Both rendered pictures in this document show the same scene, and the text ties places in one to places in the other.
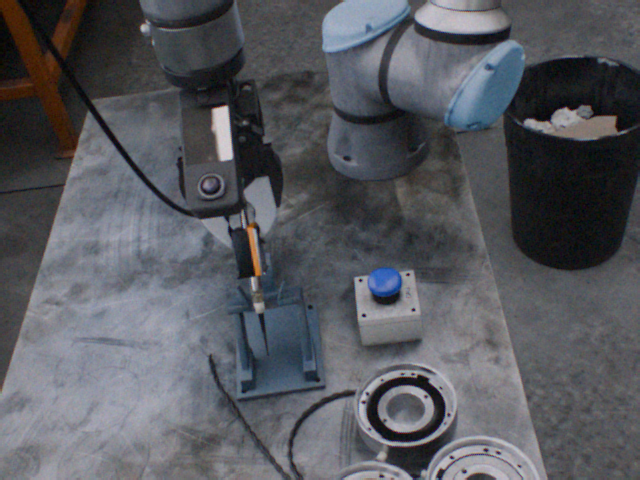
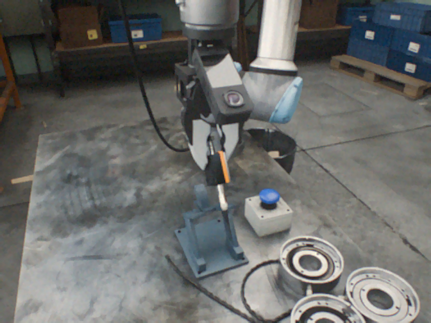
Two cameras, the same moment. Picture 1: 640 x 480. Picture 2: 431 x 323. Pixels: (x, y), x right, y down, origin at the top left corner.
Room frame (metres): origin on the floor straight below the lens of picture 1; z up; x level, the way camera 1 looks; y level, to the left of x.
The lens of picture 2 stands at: (0.20, 0.27, 1.29)
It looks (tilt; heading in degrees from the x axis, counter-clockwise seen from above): 31 degrees down; 334
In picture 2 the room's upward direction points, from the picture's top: straight up
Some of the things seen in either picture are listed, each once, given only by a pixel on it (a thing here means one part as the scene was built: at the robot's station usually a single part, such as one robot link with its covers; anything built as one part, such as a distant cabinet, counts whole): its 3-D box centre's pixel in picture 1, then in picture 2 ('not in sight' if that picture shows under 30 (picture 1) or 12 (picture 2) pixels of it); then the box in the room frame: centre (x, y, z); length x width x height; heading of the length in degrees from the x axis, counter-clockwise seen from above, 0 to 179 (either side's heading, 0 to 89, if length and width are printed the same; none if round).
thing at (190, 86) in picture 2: (217, 107); (207, 68); (0.65, 0.06, 1.14); 0.09 x 0.08 x 0.12; 176
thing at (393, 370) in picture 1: (406, 413); (309, 266); (0.51, -0.06, 0.82); 0.10 x 0.10 x 0.04
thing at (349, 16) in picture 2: not in sight; (355, 14); (3.76, -3.48, 0.56); 0.52 x 0.38 x 0.22; 81
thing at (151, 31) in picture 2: not in sight; (135, 27); (4.07, -0.70, 0.56); 0.52 x 0.38 x 0.22; 81
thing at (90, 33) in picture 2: not in sight; (79, 24); (4.11, -0.16, 0.64); 0.49 x 0.40 x 0.37; 89
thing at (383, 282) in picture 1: (386, 292); (269, 202); (0.66, -0.08, 0.85); 0.04 x 0.04 x 0.05
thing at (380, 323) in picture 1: (387, 303); (267, 211); (0.67, -0.08, 0.82); 0.08 x 0.07 x 0.05; 174
